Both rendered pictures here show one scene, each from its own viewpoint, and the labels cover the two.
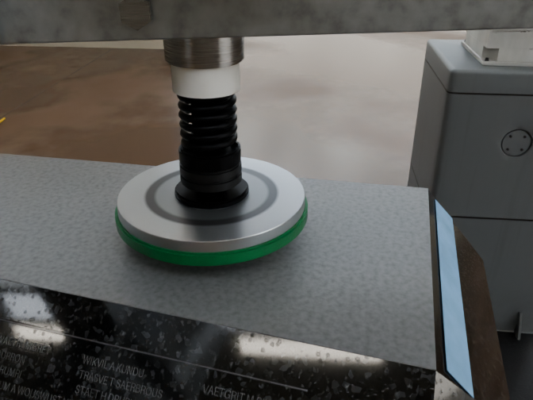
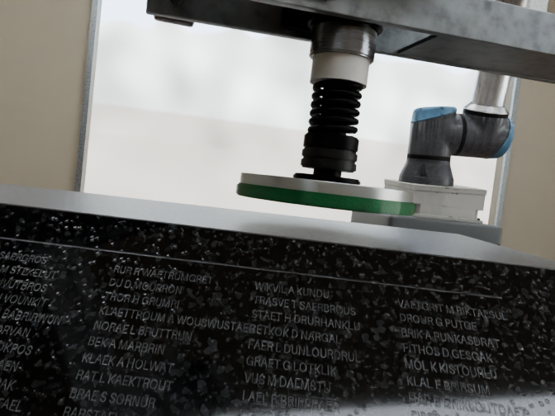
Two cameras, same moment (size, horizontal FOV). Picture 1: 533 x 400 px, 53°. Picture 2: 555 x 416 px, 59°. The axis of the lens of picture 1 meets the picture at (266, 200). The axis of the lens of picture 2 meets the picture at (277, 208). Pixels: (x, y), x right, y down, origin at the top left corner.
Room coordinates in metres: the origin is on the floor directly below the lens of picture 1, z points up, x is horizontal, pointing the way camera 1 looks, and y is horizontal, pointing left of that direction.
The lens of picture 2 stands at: (-0.02, 0.28, 0.91)
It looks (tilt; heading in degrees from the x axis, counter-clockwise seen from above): 3 degrees down; 345
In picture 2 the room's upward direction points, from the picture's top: 7 degrees clockwise
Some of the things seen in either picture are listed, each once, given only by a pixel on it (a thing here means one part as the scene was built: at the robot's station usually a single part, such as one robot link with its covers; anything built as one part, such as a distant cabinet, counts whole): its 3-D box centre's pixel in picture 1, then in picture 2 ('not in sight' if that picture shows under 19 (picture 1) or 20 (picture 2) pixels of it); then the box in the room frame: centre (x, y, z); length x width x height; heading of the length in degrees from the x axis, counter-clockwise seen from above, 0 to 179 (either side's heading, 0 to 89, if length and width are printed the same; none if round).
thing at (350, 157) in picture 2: (210, 165); (329, 155); (0.55, 0.06, 0.95); 0.07 x 0.07 x 0.01
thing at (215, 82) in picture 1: (205, 71); (339, 70); (0.55, 0.06, 1.05); 0.07 x 0.07 x 0.04
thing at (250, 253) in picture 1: (212, 199); (324, 190); (0.55, 0.06, 0.91); 0.22 x 0.22 x 0.04
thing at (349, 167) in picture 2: (211, 175); (328, 165); (0.55, 0.06, 0.94); 0.07 x 0.07 x 0.01
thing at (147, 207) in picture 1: (212, 196); (325, 186); (0.55, 0.06, 0.91); 0.21 x 0.21 x 0.01
